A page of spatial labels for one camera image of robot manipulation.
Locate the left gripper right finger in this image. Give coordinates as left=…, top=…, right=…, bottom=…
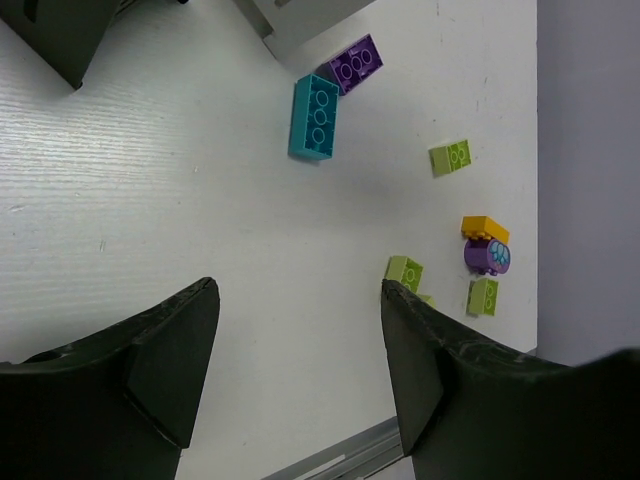
left=381, top=280, right=639, bottom=479

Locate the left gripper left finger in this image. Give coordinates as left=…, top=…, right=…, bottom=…
left=1, top=277, right=220, bottom=479

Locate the purple long lego brick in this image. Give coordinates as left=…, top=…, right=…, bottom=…
left=326, top=34, right=383, bottom=96

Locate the pale green lego brick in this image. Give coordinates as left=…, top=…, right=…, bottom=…
left=418, top=294, right=436, bottom=308

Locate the green lego brick lower right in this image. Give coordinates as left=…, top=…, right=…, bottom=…
left=467, top=278, right=499, bottom=316

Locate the green lego brick centre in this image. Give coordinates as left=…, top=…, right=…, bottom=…
left=384, top=255, right=424, bottom=293

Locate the purple paw print piece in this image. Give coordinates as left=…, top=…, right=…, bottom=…
left=463, top=239, right=511, bottom=276

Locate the orange lego brick right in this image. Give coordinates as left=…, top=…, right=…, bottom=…
left=461, top=216, right=510, bottom=245

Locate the green lego brick upper right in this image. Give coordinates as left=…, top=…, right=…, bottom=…
left=428, top=139, right=472, bottom=177

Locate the teal long lego brick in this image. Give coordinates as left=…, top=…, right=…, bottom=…
left=288, top=74, right=340, bottom=161

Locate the black slotted container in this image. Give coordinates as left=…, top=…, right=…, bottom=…
left=1, top=0, right=134, bottom=89

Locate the white slotted container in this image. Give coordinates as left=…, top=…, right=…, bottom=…
left=234, top=0, right=373, bottom=63

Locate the aluminium rail front edge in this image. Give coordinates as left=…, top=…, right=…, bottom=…
left=264, top=417, right=404, bottom=480

